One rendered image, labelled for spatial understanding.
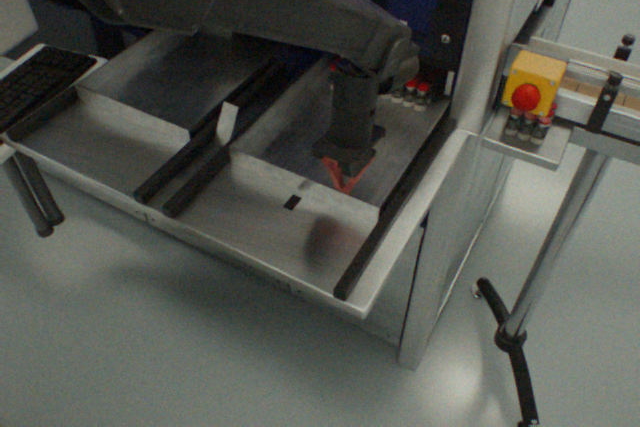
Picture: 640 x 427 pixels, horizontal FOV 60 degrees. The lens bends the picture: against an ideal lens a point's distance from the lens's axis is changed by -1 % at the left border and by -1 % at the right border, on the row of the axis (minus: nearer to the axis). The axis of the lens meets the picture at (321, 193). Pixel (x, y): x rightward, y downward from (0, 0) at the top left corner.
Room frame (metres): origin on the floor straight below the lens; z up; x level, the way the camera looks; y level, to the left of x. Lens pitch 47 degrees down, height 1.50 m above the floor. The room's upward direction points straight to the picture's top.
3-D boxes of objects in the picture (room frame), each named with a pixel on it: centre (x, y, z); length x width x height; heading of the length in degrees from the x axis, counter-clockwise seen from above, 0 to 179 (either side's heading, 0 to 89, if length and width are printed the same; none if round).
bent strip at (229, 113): (0.67, 0.18, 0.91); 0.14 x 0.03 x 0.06; 149
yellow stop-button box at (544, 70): (0.72, -0.33, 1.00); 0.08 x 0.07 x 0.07; 150
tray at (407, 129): (0.74, -0.05, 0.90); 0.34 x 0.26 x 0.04; 150
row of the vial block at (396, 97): (0.83, -0.11, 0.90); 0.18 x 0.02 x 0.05; 60
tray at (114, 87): (0.90, 0.24, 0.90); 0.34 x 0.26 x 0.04; 150
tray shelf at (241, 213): (0.76, 0.13, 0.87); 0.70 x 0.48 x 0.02; 60
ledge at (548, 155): (0.74, -0.36, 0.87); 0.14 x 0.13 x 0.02; 150
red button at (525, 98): (0.68, -0.31, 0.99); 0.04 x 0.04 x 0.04; 60
